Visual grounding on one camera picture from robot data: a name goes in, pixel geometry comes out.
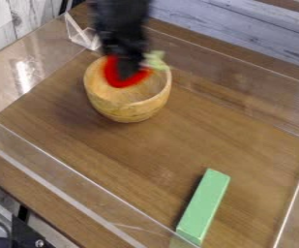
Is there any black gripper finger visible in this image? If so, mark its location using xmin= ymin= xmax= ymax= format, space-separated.
xmin=117 ymin=57 xmax=141 ymax=80

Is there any black table clamp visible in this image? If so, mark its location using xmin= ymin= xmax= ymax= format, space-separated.
xmin=11 ymin=206 xmax=57 ymax=248

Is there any clear acrylic tray wall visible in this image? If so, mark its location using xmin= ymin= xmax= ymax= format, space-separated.
xmin=0 ymin=109 xmax=201 ymax=248

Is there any clear acrylic corner bracket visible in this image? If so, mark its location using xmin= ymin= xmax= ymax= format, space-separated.
xmin=65 ymin=13 xmax=102 ymax=51

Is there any red felt strawberry toy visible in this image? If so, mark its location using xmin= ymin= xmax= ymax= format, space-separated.
xmin=102 ymin=49 xmax=173 ymax=89

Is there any green rectangular block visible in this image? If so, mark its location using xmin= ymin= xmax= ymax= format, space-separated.
xmin=177 ymin=169 xmax=231 ymax=246

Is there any wooden bowl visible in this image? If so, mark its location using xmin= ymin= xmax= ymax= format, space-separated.
xmin=83 ymin=56 xmax=173 ymax=123

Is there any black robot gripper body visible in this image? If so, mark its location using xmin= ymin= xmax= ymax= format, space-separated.
xmin=89 ymin=0 xmax=151 ymax=61

